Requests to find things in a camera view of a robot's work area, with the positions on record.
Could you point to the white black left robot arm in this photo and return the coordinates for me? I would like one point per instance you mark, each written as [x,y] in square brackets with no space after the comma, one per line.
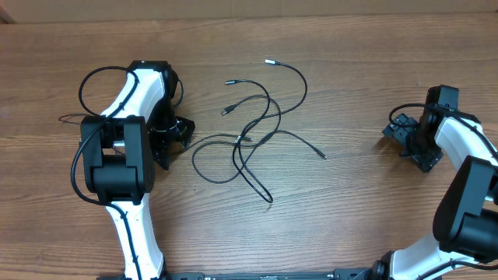
[121,148]

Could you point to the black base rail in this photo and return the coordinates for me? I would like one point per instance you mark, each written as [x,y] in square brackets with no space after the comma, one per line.
[337,274]

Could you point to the cardboard back wall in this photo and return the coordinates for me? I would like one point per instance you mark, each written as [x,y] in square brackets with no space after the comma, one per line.
[70,11]

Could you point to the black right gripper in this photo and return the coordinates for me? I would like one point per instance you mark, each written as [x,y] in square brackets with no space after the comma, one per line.
[412,141]

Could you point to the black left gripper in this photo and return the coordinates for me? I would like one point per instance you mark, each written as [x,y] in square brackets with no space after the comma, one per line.
[186,129]

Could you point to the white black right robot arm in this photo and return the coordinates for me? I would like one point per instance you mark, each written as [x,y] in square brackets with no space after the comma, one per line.
[464,232]

